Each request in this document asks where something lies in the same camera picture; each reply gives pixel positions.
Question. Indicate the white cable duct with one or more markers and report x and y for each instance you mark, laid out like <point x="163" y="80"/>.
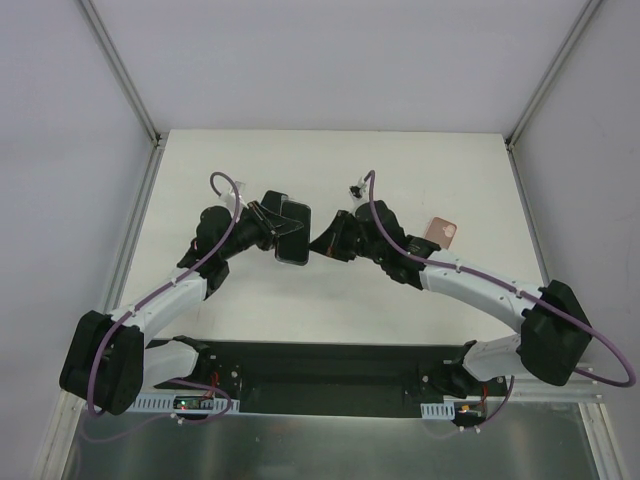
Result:
<point x="172" y="403"/>
<point x="441" y="411"/>

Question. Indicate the right aluminium frame post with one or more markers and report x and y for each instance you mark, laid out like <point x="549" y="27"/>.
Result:
<point x="577" y="30"/>

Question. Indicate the aluminium frame post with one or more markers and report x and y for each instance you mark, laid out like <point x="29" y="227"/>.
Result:
<point x="119" y="71"/>
<point x="577" y="30"/>

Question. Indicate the black phone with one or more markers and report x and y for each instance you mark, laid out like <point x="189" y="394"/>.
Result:
<point x="293" y="247"/>

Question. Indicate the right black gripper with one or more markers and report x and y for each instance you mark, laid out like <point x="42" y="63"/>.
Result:
<point x="343" y="236"/>

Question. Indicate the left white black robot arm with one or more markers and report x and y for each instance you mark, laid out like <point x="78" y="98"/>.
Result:
<point x="150" y="310"/>

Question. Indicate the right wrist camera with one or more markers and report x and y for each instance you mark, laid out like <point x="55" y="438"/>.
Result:
<point x="359" y="190"/>

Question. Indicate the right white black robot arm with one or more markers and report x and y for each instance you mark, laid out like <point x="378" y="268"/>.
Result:
<point x="548" y="324"/>

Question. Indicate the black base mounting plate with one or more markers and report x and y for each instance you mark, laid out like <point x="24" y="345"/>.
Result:
<point x="382" y="399"/>

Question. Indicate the aluminium frame front rail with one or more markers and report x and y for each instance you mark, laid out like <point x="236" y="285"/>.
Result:
<point x="246" y="366"/>

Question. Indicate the left aluminium frame post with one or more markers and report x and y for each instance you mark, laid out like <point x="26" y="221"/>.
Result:
<point x="119" y="71"/>

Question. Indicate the right white cable duct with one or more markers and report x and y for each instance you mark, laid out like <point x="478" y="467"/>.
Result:
<point x="441" y="411"/>

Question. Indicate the left white cable duct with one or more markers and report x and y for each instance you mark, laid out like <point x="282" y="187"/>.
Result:
<point x="172" y="403"/>

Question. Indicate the black phone case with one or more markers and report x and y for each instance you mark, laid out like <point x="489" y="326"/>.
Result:
<point x="273" y="201"/>

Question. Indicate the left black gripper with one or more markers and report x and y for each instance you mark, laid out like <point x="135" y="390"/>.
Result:
<point x="264" y="223"/>

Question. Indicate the pink phone case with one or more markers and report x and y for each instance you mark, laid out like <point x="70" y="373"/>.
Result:
<point x="441" y="232"/>

